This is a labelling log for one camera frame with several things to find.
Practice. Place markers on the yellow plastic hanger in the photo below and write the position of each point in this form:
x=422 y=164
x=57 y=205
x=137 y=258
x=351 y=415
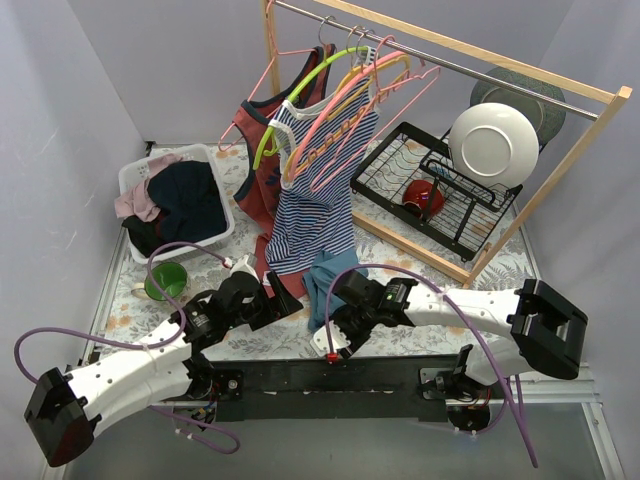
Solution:
x=326 y=126

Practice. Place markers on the white ceramic plate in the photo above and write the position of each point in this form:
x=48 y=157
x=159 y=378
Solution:
x=493 y=144

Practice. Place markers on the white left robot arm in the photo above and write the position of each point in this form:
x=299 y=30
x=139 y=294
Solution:
x=67 y=411

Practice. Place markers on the pink wire hanger at post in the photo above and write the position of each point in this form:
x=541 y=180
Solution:
x=272 y=72

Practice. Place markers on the green plastic hanger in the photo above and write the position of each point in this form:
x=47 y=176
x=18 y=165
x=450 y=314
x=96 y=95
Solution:
x=307 y=88

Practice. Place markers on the red tank top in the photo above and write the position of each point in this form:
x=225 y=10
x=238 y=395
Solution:
x=259 y=193

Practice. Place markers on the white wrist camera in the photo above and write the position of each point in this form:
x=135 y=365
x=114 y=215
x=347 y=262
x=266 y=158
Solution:
x=244 y=271
x=324 y=337

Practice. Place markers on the red ceramic bowl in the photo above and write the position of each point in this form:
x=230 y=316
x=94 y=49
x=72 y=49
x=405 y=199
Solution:
x=422 y=199

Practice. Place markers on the blue white striped tank top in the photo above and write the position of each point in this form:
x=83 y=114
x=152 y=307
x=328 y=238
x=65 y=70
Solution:
x=313 y=215

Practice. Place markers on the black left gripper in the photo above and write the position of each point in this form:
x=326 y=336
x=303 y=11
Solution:
x=273 y=304

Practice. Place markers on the black wire dish rack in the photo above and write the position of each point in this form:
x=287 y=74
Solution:
x=410 y=174

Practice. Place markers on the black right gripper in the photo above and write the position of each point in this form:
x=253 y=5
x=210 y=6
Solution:
x=347 y=326

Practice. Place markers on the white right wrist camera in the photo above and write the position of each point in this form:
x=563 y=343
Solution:
x=324 y=337

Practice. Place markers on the thick pink plastic hanger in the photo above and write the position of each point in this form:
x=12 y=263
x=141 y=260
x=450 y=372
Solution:
x=363 y=81

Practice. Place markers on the wooden clothes rack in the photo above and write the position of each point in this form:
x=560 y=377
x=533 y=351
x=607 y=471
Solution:
x=613 y=102

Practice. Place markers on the pink garment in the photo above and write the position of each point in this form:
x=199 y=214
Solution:
x=136 y=201

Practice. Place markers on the dark navy garment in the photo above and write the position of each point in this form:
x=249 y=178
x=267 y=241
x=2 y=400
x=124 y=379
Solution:
x=190 y=205

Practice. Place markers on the floral table mat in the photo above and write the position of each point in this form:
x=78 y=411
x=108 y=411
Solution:
x=129 y=318

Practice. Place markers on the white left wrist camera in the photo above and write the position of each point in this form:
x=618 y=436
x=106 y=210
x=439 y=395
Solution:
x=244 y=271

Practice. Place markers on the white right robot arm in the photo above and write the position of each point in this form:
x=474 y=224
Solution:
x=536 y=328

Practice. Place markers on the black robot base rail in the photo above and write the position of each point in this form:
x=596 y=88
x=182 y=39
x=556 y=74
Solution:
x=358 y=388

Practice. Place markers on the green mug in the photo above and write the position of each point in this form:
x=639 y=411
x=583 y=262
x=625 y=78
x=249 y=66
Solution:
x=171 y=277

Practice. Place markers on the white plastic laundry basket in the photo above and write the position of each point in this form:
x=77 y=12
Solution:
x=133 y=173

